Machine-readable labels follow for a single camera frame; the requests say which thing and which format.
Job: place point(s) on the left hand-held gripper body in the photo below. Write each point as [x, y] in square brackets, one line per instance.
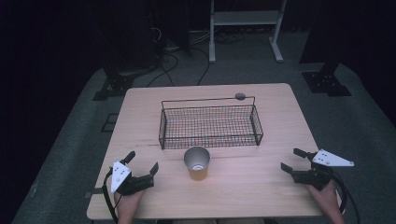
[137, 183]

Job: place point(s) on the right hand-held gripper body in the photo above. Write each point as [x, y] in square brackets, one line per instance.
[316, 177]

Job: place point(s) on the person's left hand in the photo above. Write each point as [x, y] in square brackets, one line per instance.
[127, 203]

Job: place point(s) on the person's right hand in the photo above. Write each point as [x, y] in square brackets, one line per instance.
[327, 199]

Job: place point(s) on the black stand base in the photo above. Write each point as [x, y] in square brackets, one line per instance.
[327, 82]
[115, 85]

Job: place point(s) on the small grey oval object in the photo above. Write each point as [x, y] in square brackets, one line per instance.
[240, 96]

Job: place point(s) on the black square floor frame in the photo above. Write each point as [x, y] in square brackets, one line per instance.
[109, 123]

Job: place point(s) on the white metal desk frame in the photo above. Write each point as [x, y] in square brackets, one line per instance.
[246, 18]

